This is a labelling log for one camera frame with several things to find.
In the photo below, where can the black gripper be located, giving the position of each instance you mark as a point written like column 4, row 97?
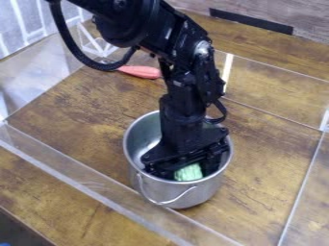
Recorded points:
column 192, row 139

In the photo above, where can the green bumpy toy vegetable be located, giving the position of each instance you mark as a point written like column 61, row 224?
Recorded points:
column 189, row 173

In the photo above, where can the silver metal pot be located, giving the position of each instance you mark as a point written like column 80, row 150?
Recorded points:
column 175, row 194

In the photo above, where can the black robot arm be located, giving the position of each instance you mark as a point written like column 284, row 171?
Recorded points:
column 148, row 24

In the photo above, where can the red handled metal spoon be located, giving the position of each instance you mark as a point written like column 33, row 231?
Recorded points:
column 140, row 71

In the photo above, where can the clear acrylic enclosure panel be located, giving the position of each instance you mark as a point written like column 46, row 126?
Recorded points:
column 164, row 221

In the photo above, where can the black strip on wall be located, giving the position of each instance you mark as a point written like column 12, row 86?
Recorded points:
column 251, row 21

